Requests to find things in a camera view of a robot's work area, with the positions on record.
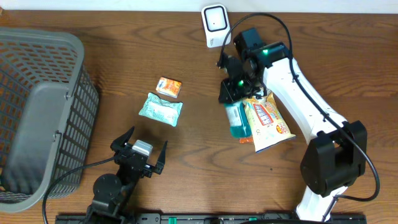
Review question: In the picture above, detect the black camera cable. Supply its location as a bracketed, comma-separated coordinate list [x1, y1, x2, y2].
[216, 12, 381, 218]
[42, 156, 121, 224]

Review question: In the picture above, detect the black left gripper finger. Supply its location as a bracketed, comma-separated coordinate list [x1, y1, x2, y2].
[110, 126, 134, 151]
[154, 141, 168, 175]

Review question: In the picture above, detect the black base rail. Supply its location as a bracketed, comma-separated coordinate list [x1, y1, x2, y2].
[55, 213, 368, 224]

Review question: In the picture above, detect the black left camera cable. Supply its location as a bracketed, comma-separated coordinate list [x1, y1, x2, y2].
[42, 156, 121, 224]

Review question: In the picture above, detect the green wet wipes pack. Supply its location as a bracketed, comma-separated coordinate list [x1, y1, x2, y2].
[139, 93, 183, 127]

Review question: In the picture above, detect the white barcode scanner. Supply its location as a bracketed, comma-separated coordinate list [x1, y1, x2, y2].
[201, 4, 230, 48]

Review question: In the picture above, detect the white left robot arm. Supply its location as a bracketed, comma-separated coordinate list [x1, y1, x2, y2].
[81, 128, 168, 224]

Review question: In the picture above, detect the orange snack bag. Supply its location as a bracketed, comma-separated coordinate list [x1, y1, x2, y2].
[243, 91, 296, 153]

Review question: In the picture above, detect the small orange box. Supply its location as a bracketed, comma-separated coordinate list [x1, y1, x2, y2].
[155, 77, 182, 98]

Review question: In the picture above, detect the blue mouthwash bottle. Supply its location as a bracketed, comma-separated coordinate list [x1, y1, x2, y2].
[224, 101, 252, 139]

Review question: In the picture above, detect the grey plastic basket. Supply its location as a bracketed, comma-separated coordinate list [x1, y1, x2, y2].
[1, 27, 99, 213]

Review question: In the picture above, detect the red chocolate bar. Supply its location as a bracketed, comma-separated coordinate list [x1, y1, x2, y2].
[239, 136, 254, 144]

